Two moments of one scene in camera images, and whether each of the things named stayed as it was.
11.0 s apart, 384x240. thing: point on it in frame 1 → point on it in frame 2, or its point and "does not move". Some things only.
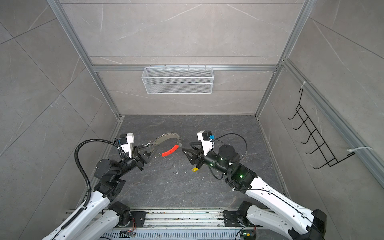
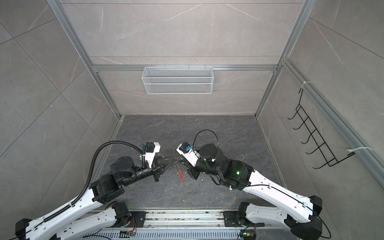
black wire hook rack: x=316 y=135 does not move
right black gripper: x=197 y=158 → x=194 y=173
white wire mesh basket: x=178 y=80 does not move
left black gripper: x=138 y=159 → x=158 y=161
